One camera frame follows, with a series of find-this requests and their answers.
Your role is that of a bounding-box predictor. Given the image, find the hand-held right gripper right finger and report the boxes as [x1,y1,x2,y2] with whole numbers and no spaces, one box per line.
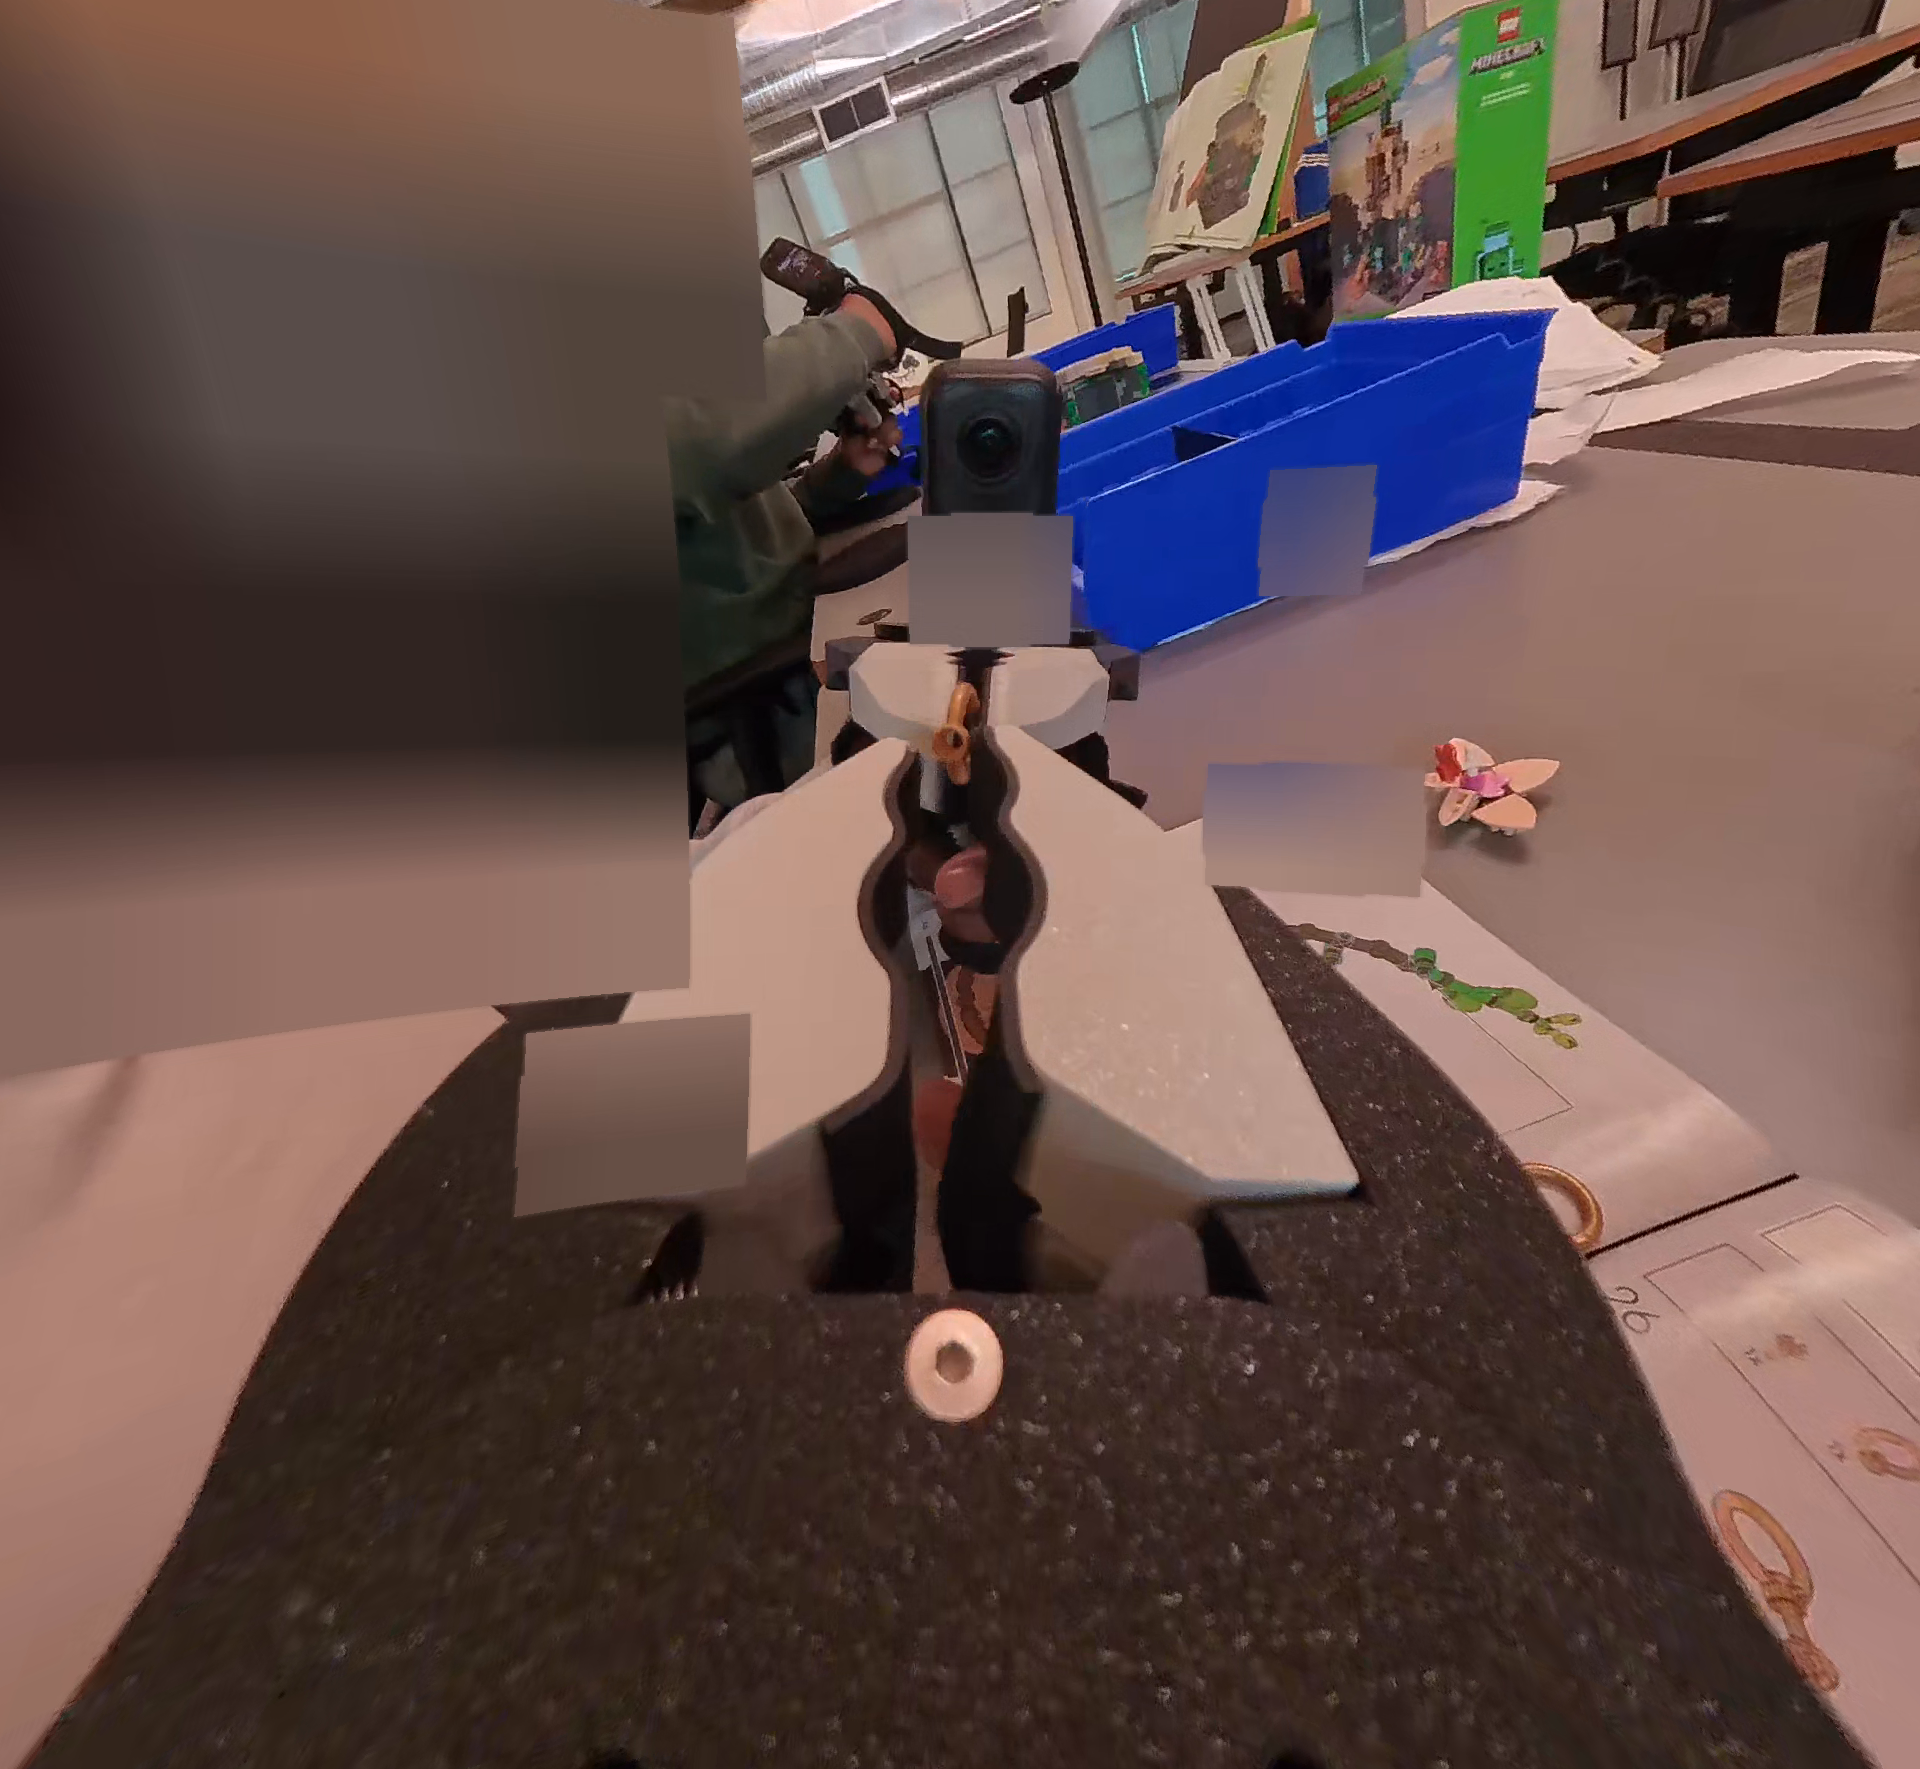
[938,732,1364,1289]

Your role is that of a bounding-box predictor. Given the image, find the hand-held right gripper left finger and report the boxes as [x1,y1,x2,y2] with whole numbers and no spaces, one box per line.
[622,745,919,1289]

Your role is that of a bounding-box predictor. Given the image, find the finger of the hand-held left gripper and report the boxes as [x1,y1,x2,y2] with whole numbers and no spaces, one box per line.
[974,648,1114,755]
[850,648,963,759]

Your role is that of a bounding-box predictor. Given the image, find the wooden-top office desk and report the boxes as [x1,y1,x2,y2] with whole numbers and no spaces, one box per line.
[1544,20,1920,347]

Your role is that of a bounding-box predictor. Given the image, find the dark printed carton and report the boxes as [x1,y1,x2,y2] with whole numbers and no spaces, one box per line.
[1062,351,1154,427]

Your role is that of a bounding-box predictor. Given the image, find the long blue plastic bin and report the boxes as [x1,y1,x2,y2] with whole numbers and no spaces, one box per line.
[1072,305,1558,653]

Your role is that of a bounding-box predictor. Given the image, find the black pole lamp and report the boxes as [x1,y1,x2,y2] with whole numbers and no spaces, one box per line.
[1012,63,1105,331]

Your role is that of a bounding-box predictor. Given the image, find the white easel stand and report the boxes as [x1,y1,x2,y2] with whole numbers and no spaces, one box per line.
[1176,254,1283,352]

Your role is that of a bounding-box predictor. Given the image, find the pale printed picture board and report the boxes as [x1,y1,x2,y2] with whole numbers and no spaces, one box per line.
[1139,14,1322,272]

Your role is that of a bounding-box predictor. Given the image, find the pink toy flower red centre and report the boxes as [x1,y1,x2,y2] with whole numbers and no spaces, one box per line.
[1422,738,1561,833]

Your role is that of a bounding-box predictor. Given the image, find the white instruction booklet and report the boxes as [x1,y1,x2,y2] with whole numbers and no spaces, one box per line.
[1201,884,1920,1769]

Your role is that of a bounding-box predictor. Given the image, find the green toy set box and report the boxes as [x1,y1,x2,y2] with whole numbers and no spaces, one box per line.
[1324,0,1561,323]

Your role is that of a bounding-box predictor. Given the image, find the crumpled white paper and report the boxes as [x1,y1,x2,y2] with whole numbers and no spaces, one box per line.
[1379,275,1666,541]

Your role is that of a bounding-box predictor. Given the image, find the flat white paper sheet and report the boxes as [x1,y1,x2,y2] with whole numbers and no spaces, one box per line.
[1590,351,1920,450]

